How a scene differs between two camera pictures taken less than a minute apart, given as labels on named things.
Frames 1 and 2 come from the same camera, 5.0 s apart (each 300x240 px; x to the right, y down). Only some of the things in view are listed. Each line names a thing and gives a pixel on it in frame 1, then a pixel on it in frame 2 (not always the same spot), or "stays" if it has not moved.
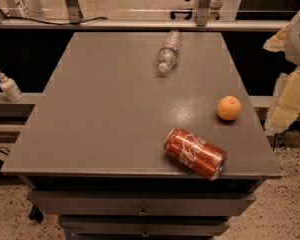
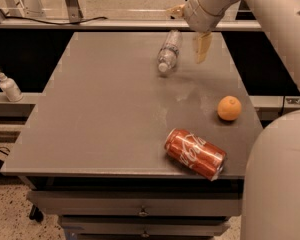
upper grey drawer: x=140 y=202 stays
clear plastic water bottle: x=167 y=56 stays
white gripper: x=299 y=39 to x=194 y=13
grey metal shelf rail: x=141 y=24 stays
